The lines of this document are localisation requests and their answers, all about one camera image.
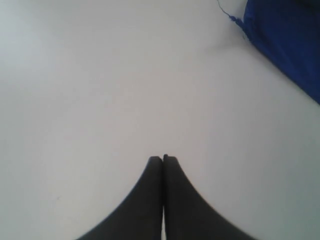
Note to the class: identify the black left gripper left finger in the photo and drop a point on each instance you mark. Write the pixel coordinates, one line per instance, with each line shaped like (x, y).
(140, 214)

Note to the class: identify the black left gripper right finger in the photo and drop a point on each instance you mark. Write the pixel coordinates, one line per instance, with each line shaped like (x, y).
(187, 216)

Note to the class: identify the blue microfiber cloth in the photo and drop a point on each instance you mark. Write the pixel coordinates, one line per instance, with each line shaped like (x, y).
(287, 32)

